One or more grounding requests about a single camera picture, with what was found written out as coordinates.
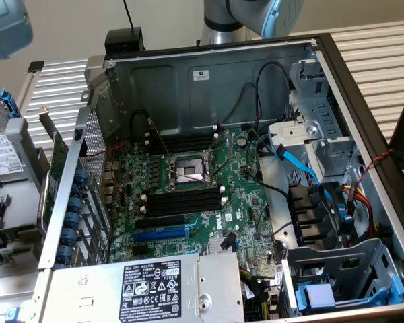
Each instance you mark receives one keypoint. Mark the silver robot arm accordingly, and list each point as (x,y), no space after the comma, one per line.
(222,20)

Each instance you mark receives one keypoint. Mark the silver hard disk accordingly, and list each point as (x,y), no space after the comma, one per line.
(0,151)

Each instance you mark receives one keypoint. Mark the blue card latch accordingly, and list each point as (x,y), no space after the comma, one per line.
(64,253)
(75,204)
(81,176)
(72,219)
(74,190)
(68,235)

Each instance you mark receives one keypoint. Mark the green graphics card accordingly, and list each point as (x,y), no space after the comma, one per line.
(59,151)

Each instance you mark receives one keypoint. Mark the blue case latch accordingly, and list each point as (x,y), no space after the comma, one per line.
(12,316)

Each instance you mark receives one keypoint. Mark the silver power supply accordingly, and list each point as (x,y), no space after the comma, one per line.
(104,286)

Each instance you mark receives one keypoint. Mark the short black expansion slot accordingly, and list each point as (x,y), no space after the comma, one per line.
(140,249)

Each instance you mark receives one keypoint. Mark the long black expansion slot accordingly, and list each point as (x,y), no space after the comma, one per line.
(160,222)

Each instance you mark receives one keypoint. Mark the blue expansion slot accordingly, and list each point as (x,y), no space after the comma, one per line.
(160,234)

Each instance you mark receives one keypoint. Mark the silver locking lever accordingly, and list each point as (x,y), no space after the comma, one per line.
(160,139)
(188,176)

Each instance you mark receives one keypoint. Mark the CPU socket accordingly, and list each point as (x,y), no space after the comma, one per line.
(188,166)

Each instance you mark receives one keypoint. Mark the black box device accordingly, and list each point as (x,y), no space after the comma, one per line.
(124,40)

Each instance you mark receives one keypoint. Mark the silver chipset heatsink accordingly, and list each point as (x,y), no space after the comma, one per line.
(213,245)

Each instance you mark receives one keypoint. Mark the silver socket cover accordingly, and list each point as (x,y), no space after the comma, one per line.
(219,141)

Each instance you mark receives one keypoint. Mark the black angled plug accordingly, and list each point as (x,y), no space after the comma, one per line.
(228,240)

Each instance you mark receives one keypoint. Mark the green motherboard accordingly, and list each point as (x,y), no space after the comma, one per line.
(242,215)

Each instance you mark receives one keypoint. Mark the round coin battery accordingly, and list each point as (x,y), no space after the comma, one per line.
(243,141)

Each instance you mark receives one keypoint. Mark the open grey PC case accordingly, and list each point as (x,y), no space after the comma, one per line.
(235,67)

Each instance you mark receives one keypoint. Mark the silver disk bay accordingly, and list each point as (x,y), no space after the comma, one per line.
(296,131)

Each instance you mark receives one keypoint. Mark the black plastic shroud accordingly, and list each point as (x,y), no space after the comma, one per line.
(306,208)

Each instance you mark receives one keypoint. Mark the blue disk caddy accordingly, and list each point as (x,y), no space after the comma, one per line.
(320,294)

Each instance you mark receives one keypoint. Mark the grey disk bay cage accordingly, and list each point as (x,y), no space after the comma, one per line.
(357,255)

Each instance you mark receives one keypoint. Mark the blue disk bracket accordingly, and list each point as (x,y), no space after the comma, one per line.
(10,104)

